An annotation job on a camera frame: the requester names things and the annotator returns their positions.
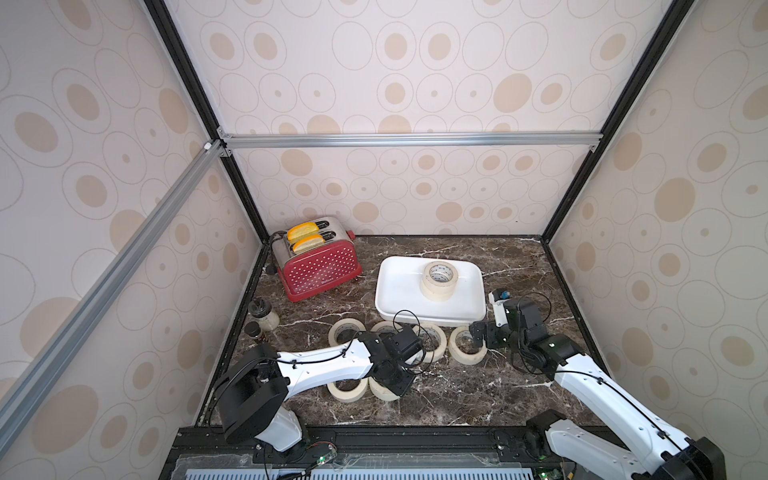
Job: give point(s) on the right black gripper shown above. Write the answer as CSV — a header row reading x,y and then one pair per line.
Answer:
x,y
492,330

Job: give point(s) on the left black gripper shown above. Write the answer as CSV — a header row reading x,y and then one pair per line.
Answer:
x,y
404,386

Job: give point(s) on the beige masking tape roll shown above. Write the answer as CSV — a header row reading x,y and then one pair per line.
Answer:
x,y
464,349
381,392
351,395
434,343
439,281
344,330
384,328

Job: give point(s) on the white rectangular storage tray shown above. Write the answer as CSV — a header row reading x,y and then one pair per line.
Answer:
x,y
398,296

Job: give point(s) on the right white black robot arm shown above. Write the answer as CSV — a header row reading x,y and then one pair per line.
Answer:
x,y
649,447

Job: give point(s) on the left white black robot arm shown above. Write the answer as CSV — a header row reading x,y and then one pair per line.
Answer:
x,y
250,396

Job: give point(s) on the red polka dot toaster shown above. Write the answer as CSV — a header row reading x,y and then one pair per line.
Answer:
x,y
320,269

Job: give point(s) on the yellow toast slice front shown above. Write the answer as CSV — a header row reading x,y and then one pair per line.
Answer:
x,y
308,243

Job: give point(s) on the yellow toast slice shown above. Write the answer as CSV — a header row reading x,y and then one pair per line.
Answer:
x,y
308,243
302,230

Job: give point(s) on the small dark spice bottle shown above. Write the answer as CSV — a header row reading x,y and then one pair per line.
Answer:
x,y
253,330

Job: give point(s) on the yellow toast slice rear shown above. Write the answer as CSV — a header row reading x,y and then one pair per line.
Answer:
x,y
302,230

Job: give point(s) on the left diagonal aluminium bar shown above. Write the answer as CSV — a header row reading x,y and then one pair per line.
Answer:
x,y
44,372

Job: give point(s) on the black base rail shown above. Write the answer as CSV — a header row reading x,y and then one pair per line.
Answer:
x,y
384,448

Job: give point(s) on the horizontal aluminium frame bar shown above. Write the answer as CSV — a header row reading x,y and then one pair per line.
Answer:
x,y
383,140

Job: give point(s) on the black left corner post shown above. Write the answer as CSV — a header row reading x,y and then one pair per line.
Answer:
x,y
160,16

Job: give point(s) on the black corner post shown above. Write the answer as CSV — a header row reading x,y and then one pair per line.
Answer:
x,y
160,16
651,57

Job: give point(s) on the black right corner post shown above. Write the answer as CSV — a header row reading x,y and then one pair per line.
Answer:
x,y
651,57

